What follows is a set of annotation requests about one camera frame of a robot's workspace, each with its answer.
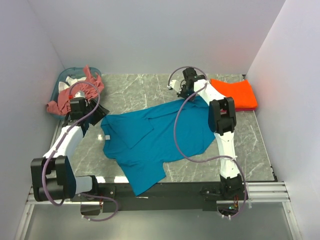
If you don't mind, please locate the teal blue t shirt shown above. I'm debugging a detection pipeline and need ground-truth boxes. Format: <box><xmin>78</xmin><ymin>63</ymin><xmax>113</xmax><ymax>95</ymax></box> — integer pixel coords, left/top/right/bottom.
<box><xmin>100</xmin><ymin>96</ymin><xmax>215</xmax><ymax>196</ymax></box>

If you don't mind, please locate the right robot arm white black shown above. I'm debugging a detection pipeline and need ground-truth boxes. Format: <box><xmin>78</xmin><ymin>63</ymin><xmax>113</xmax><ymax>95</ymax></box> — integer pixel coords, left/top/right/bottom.
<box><xmin>168</xmin><ymin>66</ymin><xmax>245</xmax><ymax>200</ymax></box>

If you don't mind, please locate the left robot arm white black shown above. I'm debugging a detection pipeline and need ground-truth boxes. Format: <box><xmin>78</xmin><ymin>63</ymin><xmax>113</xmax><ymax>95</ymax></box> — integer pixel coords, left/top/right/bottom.
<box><xmin>30</xmin><ymin>97</ymin><xmax>109</xmax><ymax>204</ymax></box>

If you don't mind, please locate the white garment in basket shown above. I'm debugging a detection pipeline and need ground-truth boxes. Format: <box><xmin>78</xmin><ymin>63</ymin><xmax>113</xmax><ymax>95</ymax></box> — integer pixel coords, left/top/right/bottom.
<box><xmin>58</xmin><ymin>76</ymin><xmax>86</xmax><ymax>93</ymax></box>

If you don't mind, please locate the teal plastic basket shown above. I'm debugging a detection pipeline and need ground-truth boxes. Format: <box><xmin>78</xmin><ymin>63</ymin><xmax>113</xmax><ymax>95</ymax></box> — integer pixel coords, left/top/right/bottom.
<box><xmin>47</xmin><ymin>65</ymin><xmax>105</xmax><ymax>120</ymax></box>

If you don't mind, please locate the folded orange t shirt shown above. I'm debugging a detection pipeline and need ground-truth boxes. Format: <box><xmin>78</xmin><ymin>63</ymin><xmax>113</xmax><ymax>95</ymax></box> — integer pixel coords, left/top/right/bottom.
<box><xmin>210</xmin><ymin>78</ymin><xmax>258</xmax><ymax>107</ymax></box>

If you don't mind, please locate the black base beam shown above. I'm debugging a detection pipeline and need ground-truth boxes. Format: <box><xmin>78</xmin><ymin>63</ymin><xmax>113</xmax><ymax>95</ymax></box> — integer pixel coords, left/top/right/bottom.
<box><xmin>97</xmin><ymin>181</ymin><xmax>241</xmax><ymax>214</ymax></box>

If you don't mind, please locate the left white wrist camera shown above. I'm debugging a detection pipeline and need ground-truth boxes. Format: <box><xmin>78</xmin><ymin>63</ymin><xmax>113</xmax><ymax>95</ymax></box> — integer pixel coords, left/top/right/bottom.
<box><xmin>68</xmin><ymin>91</ymin><xmax>86</xmax><ymax>100</ymax></box>

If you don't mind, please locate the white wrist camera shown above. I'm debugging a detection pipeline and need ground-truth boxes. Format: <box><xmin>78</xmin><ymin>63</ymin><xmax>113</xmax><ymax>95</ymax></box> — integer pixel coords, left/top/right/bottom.
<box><xmin>68</xmin><ymin>91</ymin><xmax>86</xmax><ymax>100</ymax></box>
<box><xmin>167</xmin><ymin>79</ymin><xmax>182</xmax><ymax>93</ymax></box>

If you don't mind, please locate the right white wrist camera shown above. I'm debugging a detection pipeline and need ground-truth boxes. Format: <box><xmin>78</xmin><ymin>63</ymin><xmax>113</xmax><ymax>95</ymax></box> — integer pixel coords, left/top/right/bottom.
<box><xmin>167</xmin><ymin>79</ymin><xmax>182</xmax><ymax>93</ymax></box>

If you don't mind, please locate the aluminium frame rail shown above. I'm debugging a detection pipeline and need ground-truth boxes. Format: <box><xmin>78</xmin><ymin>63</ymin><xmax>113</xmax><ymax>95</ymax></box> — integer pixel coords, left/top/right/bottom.
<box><xmin>217</xmin><ymin>181</ymin><xmax>291</xmax><ymax>204</ymax></box>

